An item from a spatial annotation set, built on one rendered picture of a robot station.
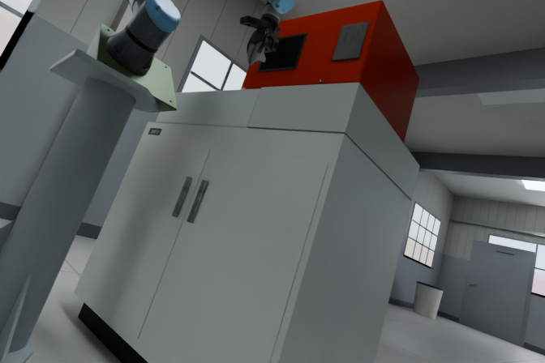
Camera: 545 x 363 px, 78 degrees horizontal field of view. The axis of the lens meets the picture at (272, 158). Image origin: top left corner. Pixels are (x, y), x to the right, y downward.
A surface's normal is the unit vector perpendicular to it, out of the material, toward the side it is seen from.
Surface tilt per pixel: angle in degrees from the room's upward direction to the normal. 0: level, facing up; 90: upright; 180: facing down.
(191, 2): 90
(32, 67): 90
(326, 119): 90
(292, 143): 90
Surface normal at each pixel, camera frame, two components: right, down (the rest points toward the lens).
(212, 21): 0.69, 0.06
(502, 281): -0.66, -0.37
